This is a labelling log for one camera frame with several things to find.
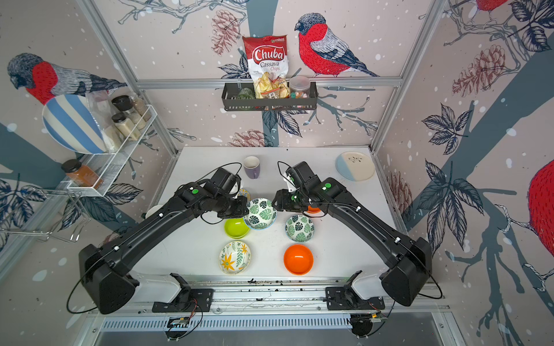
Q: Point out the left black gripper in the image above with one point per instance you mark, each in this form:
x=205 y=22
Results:
x=243 y=209

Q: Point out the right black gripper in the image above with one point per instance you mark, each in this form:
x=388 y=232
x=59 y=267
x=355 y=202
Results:
x=281 y=203

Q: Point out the blue yellow patterned bowl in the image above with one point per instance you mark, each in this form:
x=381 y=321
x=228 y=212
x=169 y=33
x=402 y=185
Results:
x=245 y=193

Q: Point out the yellow flower bowl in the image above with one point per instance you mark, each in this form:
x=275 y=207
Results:
x=234 y=258

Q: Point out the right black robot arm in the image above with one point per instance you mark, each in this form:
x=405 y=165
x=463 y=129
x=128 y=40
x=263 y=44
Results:
x=408 y=260

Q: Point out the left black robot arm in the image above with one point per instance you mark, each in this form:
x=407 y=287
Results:
x=105 y=271

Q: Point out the lime green bowl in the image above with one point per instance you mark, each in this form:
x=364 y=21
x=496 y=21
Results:
x=236 y=228

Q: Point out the small orange bowl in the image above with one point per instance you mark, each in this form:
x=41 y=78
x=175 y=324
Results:
x=313 y=210

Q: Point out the purple mug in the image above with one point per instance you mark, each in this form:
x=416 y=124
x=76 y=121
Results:
x=252 y=167

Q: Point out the large orange bowl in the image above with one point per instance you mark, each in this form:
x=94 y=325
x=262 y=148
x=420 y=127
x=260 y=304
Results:
x=298 y=259

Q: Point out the blue white plate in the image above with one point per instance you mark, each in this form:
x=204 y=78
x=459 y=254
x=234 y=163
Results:
x=355 y=166

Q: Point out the green item in basket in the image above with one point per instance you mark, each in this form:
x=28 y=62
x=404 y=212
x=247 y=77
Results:
x=246 y=93

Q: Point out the clear plastic container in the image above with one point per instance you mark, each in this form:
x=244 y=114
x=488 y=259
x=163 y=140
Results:
x=299 y=87

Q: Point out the black lid spice jar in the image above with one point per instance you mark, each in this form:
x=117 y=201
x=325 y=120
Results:
x=124 y=104
x=126 y=127

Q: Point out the red cassava chips bag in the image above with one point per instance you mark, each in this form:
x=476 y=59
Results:
x=268 y=66

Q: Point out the orange spice jar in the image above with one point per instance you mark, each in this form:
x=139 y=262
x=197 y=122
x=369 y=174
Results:
x=81 y=174

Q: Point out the blue striped plate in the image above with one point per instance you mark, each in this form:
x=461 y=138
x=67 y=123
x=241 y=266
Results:
x=70 y=123

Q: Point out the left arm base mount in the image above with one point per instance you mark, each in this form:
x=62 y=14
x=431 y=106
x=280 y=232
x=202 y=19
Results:
x=187 y=300

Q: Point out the black wall basket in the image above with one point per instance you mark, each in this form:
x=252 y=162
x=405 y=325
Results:
x=232 y=102

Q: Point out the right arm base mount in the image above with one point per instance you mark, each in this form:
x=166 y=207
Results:
x=345 y=298

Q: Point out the white wire shelf rack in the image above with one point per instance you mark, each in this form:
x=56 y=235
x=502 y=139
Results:
x=109 y=166

